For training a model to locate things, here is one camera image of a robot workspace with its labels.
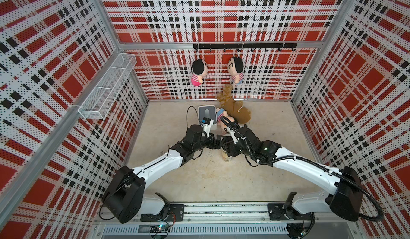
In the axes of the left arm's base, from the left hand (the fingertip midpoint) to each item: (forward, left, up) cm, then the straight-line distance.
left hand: (222, 137), depth 82 cm
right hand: (-4, -4, +1) cm, 6 cm away
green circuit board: (-38, +28, -14) cm, 50 cm away
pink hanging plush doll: (+39, +13, +15) cm, 44 cm away
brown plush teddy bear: (+26, -7, -5) cm, 27 cm away
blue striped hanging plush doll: (+36, -8, +18) cm, 41 cm away
